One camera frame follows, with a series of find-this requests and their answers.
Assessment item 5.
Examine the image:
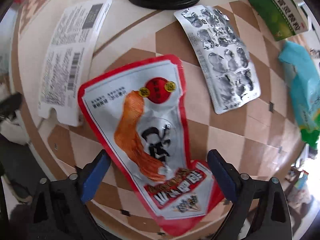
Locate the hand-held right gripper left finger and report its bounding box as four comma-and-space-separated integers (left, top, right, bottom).
29, 149, 112, 240

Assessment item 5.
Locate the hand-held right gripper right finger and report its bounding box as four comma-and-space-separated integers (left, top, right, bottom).
207, 149, 293, 240

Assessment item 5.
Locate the red silver snack packet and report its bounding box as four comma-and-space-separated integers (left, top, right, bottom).
77, 54, 225, 237

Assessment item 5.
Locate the silver pill blister pack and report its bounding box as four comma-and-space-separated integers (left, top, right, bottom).
174, 5, 261, 115

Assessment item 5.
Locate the teal green plastic packet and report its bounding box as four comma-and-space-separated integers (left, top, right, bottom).
278, 41, 320, 145

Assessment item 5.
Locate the white printed carton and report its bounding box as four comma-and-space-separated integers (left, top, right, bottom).
37, 0, 113, 127

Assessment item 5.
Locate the brown checkered tablecloth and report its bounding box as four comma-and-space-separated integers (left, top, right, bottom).
10, 0, 315, 233

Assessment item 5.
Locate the green white medicine box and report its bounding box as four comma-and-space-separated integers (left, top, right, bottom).
247, 0, 309, 42

